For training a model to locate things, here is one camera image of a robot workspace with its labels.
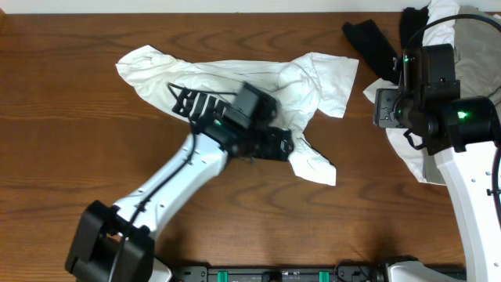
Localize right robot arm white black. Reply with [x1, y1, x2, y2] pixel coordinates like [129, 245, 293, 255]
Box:
[373, 44, 500, 281]

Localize white t-shirt with black logo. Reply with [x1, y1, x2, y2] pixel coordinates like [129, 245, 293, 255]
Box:
[116, 45, 359, 186]

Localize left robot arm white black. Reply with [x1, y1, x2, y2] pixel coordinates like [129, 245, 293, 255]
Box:
[64, 83, 294, 282]

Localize black garment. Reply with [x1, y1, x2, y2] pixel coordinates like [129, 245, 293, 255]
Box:
[342, 6, 429, 85]

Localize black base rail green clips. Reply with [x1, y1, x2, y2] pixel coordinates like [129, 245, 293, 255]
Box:
[171, 258, 403, 282]

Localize khaki grey garment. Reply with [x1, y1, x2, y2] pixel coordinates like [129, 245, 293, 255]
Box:
[453, 5, 500, 120]

